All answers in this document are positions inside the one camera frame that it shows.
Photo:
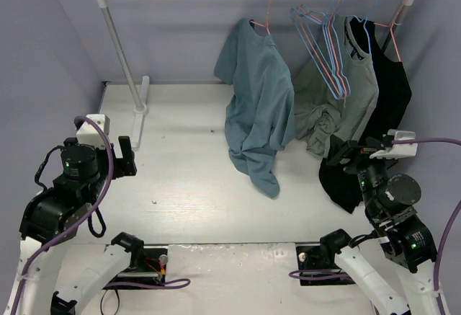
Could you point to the grey sweatshirt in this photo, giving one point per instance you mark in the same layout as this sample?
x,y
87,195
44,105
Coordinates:
x,y
317,114

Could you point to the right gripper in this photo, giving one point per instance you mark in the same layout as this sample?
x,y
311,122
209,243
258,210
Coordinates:
x,y
352,153

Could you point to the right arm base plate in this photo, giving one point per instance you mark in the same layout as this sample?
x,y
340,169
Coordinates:
x,y
313,267

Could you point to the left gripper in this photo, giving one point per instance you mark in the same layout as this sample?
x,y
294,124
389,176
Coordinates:
x,y
119,163

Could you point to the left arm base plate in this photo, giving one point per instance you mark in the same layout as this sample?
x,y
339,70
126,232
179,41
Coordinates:
x,y
150,270

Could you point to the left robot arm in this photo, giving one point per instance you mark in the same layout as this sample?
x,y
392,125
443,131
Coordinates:
x,y
50,222

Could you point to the pink hanger at rack end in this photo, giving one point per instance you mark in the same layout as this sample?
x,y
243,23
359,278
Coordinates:
x,y
392,27

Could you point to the blue t shirt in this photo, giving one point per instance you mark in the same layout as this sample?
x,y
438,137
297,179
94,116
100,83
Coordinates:
x,y
260,118

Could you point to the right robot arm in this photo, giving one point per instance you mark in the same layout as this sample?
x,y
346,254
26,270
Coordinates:
x,y
389,207

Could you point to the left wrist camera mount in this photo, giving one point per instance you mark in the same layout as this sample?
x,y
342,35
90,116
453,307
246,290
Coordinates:
x,y
88,135

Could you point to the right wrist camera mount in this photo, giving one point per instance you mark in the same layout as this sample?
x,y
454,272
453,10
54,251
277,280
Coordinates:
x,y
396,144

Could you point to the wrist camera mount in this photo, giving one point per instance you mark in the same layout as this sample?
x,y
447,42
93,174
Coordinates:
x,y
396,144
88,135

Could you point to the black tank top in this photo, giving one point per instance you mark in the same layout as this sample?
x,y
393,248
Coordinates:
x,y
393,99

